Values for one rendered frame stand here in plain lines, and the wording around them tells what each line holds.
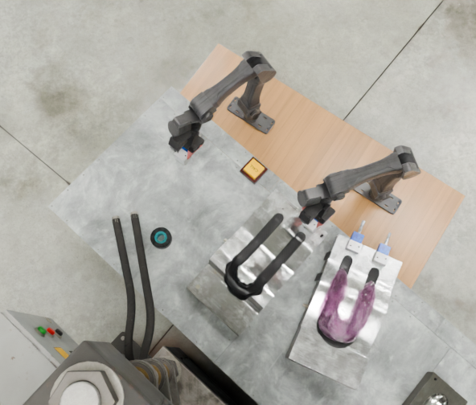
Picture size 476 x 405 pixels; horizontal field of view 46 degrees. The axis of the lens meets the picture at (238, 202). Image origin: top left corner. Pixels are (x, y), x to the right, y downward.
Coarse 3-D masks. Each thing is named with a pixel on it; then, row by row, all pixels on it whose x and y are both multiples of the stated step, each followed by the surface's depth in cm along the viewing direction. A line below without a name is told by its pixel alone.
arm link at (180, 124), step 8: (184, 112) 190; (192, 112) 192; (208, 112) 188; (176, 120) 187; (184, 120) 189; (192, 120) 190; (200, 120) 192; (208, 120) 190; (168, 128) 192; (176, 128) 189; (184, 128) 190; (176, 136) 191
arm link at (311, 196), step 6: (324, 180) 186; (318, 186) 184; (324, 186) 185; (300, 192) 186; (306, 192) 183; (312, 192) 183; (318, 192) 184; (324, 192) 184; (300, 198) 187; (306, 198) 182; (312, 198) 183; (318, 198) 185; (330, 198) 184; (336, 198) 181; (342, 198) 183; (300, 204) 188; (306, 204) 185; (312, 204) 186
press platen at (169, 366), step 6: (162, 360) 180; (168, 360) 184; (168, 366) 180; (168, 372) 179; (174, 372) 182; (174, 378) 180; (174, 384) 179; (174, 390) 179; (174, 396) 178; (174, 402) 178
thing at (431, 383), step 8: (424, 376) 204; (432, 376) 198; (424, 384) 198; (432, 384) 197; (440, 384) 197; (448, 384) 197; (416, 392) 198; (424, 392) 196; (432, 392) 196; (440, 392) 196; (448, 392) 196; (456, 392) 197; (408, 400) 199; (416, 400) 196; (424, 400) 196; (432, 400) 198; (440, 400) 197; (448, 400) 196; (456, 400) 196; (464, 400) 196
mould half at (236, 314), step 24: (264, 216) 210; (288, 216) 209; (240, 240) 206; (288, 240) 207; (312, 240) 207; (216, 264) 200; (264, 264) 203; (288, 264) 205; (192, 288) 205; (216, 288) 205; (264, 288) 198; (216, 312) 203; (240, 312) 203
